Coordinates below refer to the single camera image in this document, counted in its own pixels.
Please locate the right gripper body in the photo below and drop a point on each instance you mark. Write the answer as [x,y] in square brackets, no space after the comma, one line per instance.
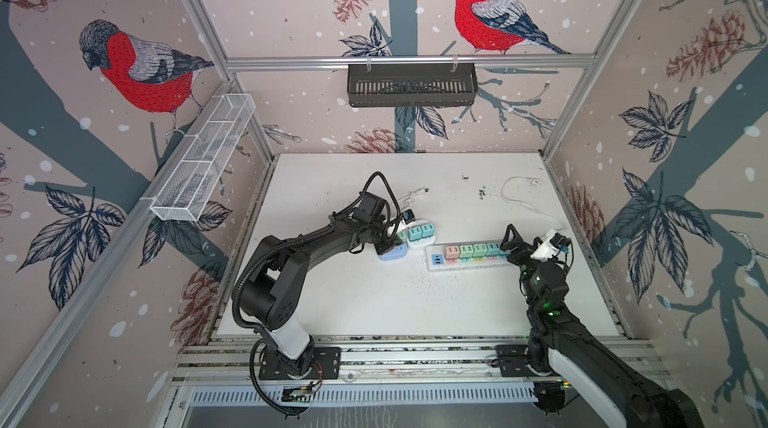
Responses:
[529,270]

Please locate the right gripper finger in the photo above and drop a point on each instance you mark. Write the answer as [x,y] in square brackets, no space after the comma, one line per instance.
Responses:
[546,243]
[516,249]

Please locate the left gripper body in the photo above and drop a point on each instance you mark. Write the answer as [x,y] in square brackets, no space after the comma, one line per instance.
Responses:
[382,242]

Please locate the blue square power socket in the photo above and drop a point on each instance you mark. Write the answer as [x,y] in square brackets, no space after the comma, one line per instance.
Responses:
[397,252]

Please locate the teal plug adapter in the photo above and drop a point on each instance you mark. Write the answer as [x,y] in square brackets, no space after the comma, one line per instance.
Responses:
[493,249]
[427,230]

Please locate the white square power socket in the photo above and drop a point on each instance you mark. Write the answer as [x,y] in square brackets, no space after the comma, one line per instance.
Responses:
[422,242]

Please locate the long white power strip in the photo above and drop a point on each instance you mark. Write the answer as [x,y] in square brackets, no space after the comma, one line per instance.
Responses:
[435,261]

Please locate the brown plug adapter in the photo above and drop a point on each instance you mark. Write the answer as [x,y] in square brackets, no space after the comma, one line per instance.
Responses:
[452,252]

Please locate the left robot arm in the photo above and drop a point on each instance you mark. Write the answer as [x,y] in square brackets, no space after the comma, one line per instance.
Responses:
[267,293]

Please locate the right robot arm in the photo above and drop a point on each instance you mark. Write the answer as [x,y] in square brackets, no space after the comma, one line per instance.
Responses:
[560,343]

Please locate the white mesh shelf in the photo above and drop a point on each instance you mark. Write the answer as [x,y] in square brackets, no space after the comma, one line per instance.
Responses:
[194,179]

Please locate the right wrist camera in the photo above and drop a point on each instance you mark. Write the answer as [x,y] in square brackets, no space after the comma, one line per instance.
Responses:
[549,245]

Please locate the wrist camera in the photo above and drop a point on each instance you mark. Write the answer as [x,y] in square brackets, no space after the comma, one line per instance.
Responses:
[408,217]
[549,245]

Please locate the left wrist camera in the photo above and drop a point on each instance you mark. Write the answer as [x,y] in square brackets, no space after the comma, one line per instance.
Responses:
[408,217]

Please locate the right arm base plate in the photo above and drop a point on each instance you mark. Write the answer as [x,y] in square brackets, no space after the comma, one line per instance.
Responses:
[514,361]

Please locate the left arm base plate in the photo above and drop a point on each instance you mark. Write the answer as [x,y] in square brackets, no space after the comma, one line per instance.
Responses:
[314,363]

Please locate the black wire basket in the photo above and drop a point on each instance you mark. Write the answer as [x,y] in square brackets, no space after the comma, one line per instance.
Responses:
[412,85]

